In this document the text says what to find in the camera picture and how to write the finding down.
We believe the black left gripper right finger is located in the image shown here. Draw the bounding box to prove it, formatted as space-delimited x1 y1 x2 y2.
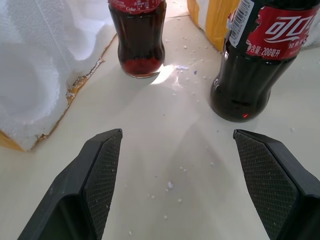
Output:
232 128 320 240

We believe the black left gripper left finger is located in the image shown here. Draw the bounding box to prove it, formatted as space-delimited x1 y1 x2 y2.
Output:
16 128 123 240

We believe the cola bottle with Coke print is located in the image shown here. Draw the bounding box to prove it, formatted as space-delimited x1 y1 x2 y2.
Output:
107 0 168 79

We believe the white styrofoam block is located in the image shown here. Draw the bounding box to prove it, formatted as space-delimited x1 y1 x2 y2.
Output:
0 0 118 153

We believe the cola bottle with barcode label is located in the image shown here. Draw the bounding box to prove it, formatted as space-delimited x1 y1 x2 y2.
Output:
210 0 320 123

